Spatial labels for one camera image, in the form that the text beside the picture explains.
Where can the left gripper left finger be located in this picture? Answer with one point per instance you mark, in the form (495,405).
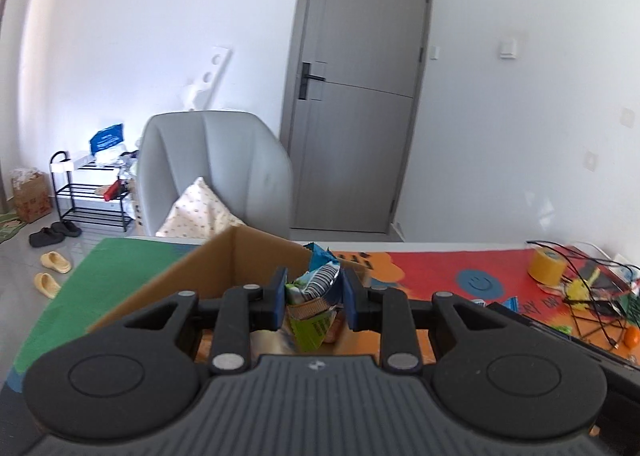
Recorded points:
(243,310)

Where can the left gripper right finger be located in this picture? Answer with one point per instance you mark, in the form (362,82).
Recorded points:
(392,315)

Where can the blue green snack bag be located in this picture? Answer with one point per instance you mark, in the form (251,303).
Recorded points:
(314,302)

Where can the brown cardboard box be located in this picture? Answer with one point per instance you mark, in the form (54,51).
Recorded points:
(236,257)

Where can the cream dotted cushion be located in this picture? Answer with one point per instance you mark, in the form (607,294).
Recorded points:
(198,214)

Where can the yellow toy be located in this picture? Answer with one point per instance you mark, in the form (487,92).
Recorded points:
(577,292)

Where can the colourful cartoon table mat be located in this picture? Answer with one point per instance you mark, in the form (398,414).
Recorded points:
(118,267)

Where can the yellow tape roll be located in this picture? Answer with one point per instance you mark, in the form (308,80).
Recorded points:
(547,267)

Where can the brown SF paper bag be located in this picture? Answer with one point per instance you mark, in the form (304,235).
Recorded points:
(133,194)

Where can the orange fruit toy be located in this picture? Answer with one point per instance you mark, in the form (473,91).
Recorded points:
(632,337)

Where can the grey upholstered armchair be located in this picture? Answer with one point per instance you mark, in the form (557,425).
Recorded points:
(235,153)

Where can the red object on rack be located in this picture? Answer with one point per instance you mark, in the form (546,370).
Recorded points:
(112,191)

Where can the black metal shoe rack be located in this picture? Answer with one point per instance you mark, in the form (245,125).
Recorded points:
(77,186)

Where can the black slipper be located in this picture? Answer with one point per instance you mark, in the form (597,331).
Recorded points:
(45,237)
(66,228)

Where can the yellow slipper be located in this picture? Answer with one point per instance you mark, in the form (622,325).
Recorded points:
(46,284)
(55,261)

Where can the blue plastic bag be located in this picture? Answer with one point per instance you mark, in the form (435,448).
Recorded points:
(106,138)

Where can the grey interior door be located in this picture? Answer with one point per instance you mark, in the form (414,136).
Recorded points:
(349,141)

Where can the small brown carton on floor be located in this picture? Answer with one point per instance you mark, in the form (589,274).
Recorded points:
(31,197)

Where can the green floor mat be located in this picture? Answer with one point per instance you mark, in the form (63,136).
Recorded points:
(10,225)

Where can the white foam packing piece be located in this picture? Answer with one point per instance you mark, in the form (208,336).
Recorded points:
(199,94)

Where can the black door handle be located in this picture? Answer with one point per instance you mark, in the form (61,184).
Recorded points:
(305,78)

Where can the white wall switch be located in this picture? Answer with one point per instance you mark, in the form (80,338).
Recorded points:
(508,49)

